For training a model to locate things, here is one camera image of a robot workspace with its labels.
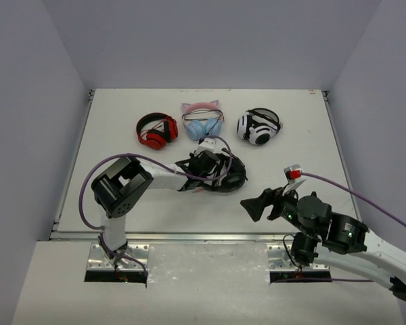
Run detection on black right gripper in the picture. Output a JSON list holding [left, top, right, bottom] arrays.
[[240, 183, 317, 240]]

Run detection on black headset with microphone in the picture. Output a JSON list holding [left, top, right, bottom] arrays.
[[177, 148, 248, 193]]

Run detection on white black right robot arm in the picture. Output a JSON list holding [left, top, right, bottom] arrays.
[[240, 188, 406, 302]]

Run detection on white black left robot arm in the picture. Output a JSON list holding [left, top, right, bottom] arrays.
[[91, 150, 219, 260]]

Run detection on blue pink cat-ear headphones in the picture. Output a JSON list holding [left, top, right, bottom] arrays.
[[181, 100, 225, 141]]

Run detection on red black headphones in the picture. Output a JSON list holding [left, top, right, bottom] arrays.
[[136, 112, 179, 150]]

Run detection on white black striped headphones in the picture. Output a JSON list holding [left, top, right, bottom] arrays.
[[236, 108, 281, 146]]

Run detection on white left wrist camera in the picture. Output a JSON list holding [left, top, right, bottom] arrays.
[[194, 137, 217, 156]]

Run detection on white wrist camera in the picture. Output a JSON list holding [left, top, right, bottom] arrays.
[[283, 165, 305, 196], [194, 137, 217, 156]]

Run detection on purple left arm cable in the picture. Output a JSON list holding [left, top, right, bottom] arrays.
[[79, 135, 233, 275]]

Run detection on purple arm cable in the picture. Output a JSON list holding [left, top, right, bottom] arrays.
[[79, 135, 233, 275], [270, 171, 406, 284]]

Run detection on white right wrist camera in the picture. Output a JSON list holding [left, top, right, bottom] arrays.
[[283, 165, 305, 196]]

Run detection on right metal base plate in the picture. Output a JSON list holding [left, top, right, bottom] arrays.
[[266, 242, 330, 272]]

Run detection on metal base plate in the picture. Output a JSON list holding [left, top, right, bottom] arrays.
[[266, 242, 330, 272], [86, 242, 150, 272]]

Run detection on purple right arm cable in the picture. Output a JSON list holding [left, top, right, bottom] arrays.
[[270, 171, 406, 284]]

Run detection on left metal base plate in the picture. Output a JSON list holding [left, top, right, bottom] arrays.
[[86, 242, 150, 272]]

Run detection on aluminium table edge rail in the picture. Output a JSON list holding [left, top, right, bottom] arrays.
[[49, 231, 288, 242]]

